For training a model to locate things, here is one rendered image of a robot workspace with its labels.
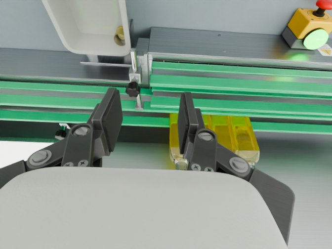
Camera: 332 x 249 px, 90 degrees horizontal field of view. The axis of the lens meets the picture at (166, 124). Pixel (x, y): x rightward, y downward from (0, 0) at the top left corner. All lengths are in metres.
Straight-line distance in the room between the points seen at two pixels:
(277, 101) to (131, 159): 0.47
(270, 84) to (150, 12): 0.36
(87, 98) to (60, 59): 0.18
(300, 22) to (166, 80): 0.37
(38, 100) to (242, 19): 0.60
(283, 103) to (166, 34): 0.37
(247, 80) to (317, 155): 0.49
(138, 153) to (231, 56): 0.39
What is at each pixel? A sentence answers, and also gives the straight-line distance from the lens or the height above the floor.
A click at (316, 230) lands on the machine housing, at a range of 0.72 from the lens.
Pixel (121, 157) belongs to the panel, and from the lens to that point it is 0.57.
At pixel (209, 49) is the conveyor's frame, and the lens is 0.48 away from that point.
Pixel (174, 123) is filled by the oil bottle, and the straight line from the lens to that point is 0.44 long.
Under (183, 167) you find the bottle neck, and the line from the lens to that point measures 0.41.
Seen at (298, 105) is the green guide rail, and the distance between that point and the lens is 0.59.
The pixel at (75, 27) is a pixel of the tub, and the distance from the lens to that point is 0.58.
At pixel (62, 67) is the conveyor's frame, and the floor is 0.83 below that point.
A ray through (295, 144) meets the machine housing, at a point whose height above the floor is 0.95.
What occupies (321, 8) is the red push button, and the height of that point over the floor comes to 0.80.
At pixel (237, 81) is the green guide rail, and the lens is 0.43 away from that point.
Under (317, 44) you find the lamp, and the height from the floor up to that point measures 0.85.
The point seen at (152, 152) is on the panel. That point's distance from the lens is 0.56.
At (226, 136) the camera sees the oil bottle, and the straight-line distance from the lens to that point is 0.46.
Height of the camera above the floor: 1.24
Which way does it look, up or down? 34 degrees down
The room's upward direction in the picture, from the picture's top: 179 degrees counter-clockwise
